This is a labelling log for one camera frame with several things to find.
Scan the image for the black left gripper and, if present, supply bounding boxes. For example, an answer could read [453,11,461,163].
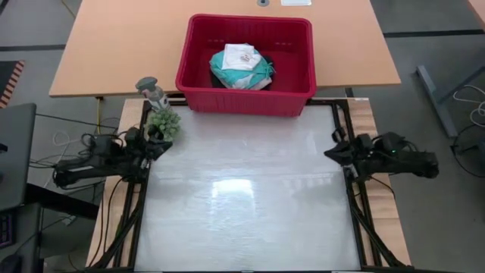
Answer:
[127,127,174,179]

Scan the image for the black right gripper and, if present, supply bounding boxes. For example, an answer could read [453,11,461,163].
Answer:
[324,127,374,179]

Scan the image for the teal garment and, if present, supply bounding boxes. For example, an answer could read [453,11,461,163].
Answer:
[209,51,276,90]

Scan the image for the black t-shirt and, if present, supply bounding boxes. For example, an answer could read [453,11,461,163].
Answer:
[210,55,277,92]

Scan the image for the white lace garment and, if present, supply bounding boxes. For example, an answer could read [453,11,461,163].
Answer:
[227,74,274,91]

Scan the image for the thin white garment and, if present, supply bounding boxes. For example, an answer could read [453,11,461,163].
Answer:
[221,42,262,72]

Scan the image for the red plastic laundry bin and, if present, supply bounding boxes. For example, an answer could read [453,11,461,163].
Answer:
[175,14,318,118]

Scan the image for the grey spray bottle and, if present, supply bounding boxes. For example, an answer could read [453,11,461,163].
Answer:
[135,77,171,113]

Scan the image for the grey metal desk leg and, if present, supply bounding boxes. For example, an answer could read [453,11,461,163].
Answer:
[415,62,485,138]

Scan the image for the wooden desk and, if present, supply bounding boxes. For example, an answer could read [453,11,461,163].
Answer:
[465,0,485,30]
[48,0,402,99]

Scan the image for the hazard striped floor mat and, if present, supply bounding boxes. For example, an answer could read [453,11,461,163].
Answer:
[0,59,27,109]

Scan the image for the black keyboard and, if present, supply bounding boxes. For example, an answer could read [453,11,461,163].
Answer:
[0,210,16,249]

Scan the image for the yellow cable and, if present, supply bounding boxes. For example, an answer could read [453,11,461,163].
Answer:
[95,96,104,133]

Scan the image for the black aluminium table frame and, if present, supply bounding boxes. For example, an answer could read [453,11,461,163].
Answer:
[89,98,414,273]

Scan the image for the white cable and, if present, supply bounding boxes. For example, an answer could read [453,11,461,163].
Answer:
[52,130,83,147]
[452,83,485,128]

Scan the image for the black wire ring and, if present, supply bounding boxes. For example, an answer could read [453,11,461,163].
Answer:
[449,124,485,174]

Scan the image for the black floor cable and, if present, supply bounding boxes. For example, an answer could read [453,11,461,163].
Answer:
[28,153,77,170]

